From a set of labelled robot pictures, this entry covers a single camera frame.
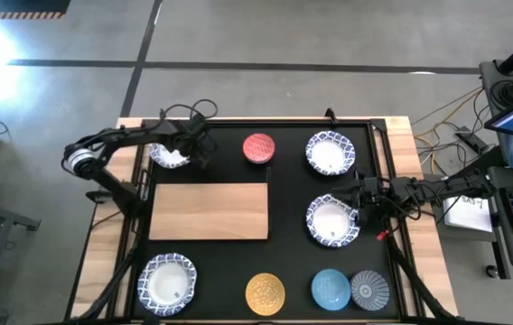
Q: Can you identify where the yellow patterned bowl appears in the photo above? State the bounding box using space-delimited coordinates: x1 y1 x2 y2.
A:
244 272 286 317

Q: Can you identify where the white paper sign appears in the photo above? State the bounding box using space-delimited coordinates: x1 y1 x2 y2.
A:
442 193 495 234

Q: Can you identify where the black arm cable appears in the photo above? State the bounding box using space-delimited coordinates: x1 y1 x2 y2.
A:
387 189 448 223
161 98 219 133

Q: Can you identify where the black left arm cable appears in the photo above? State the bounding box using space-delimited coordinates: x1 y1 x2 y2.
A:
161 98 219 133

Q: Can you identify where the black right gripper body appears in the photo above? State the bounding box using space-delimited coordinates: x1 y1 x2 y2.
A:
355 176 396 207

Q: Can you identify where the grey radial striped bowl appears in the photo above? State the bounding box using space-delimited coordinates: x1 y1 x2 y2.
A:
349 269 391 311

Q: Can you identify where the coiled black cable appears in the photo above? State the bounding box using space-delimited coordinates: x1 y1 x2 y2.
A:
490 79 513 108

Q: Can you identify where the wooden cutting board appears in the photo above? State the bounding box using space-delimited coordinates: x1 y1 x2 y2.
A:
147 166 272 242

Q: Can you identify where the black power strip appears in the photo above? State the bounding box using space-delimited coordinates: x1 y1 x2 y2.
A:
453 126 488 153

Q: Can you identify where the light blue patterned bowl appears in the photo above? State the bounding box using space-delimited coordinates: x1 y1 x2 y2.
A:
310 268 352 311

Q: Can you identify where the blue patterned plate with sticker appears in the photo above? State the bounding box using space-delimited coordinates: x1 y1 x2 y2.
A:
305 193 362 249
136 252 199 317

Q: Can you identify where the grey equipment cart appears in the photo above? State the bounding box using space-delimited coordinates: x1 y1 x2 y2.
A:
479 57 513 132

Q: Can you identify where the black table mat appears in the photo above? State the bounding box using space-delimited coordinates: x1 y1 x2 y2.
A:
132 121 402 320

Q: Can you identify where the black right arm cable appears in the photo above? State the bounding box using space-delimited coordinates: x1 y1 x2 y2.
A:
387 189 448 223

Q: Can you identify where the blue patterned white plate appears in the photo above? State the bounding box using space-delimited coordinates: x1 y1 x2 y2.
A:
148 142 191 170
304 130 357 177

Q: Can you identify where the red patterned bowl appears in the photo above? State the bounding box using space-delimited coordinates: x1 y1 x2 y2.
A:
241 132 277 164

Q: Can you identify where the black hazard striped mat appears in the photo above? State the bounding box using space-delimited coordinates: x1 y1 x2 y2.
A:
0 0 71 20

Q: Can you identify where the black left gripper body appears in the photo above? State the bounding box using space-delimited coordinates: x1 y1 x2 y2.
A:
173 115 216 159

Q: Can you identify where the yellow floor cable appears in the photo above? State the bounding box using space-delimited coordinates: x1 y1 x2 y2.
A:
412 88 483 175

